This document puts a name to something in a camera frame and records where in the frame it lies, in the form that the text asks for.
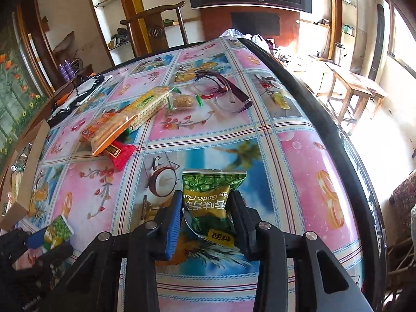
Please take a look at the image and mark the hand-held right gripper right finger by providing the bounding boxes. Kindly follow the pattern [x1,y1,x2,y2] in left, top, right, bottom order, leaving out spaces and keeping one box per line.
[230,190,371,312]

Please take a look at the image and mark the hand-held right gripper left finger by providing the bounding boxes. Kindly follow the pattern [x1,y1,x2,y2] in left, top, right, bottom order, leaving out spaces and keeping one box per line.
[39,190,184,312]

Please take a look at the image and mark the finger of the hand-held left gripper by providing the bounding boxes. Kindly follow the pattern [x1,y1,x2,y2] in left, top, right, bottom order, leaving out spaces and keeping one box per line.
[13,243,75,275]
[0,227,48,251]

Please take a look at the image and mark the green pea snack packet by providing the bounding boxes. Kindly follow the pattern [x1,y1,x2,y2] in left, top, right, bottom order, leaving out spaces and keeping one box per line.
[42,215,75,251]
[180,168,248,246]

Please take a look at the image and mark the cardboard box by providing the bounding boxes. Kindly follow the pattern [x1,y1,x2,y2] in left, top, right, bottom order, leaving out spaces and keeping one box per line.
[0,119,51,231]

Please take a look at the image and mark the bright red snack packet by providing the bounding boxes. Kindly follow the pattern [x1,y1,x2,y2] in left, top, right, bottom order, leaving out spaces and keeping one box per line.
[106,141,137,171]

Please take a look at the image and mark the orange cracker packet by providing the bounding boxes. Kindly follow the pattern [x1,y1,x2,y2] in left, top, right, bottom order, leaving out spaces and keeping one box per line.
[80,112,139,157]

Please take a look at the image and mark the yellow green cracker packet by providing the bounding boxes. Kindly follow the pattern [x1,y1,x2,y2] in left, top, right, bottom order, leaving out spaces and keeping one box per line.
[119,85,181,134]

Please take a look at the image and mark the clear cookie packet green ends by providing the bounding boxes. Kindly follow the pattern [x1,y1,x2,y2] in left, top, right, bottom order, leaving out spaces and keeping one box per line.
[166,86,205,112]

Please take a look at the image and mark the printed plastic tablecloth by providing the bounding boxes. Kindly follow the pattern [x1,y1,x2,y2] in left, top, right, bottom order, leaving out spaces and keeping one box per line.
[0,37,368,312]

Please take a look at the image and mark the purple framed eyeglasses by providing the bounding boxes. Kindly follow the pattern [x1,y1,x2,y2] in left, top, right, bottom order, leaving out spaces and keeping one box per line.
[192,70,254,114]

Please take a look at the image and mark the black white cloth bag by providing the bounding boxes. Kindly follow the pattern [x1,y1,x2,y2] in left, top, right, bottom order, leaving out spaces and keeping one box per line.
[47,73,114,127]

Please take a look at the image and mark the brown patterned cloth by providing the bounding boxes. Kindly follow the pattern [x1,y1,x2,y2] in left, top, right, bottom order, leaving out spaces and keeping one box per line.
[388,172,416,235]

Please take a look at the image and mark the wooden side table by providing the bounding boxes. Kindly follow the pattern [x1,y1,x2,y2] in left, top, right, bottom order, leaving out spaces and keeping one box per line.
[320,62,389,134]

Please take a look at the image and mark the white purple plastic bag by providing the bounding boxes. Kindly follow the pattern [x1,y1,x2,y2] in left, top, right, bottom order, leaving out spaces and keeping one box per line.
[252,34,277,51]

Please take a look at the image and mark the black yellow shelf object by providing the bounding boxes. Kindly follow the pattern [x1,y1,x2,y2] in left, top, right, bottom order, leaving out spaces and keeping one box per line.
[109,28,131,49]

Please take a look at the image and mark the wooden chair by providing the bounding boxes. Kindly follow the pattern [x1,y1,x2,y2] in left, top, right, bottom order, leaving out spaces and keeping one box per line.
[120,2,191,57]

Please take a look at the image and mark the red wooden television cabinet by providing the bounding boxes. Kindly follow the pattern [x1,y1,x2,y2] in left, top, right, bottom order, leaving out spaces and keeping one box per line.
[200,8,301,44]

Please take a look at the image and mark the steel kettle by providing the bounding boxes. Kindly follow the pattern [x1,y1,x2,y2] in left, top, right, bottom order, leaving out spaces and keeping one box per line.
[333,42,348,66]

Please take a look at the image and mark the brown paper bag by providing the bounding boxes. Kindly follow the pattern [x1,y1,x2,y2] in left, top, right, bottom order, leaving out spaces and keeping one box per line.
[52,31,79,59]

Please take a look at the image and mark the white floor air conditioner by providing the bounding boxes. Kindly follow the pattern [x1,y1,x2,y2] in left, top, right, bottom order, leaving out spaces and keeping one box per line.
[367,0,391,82]

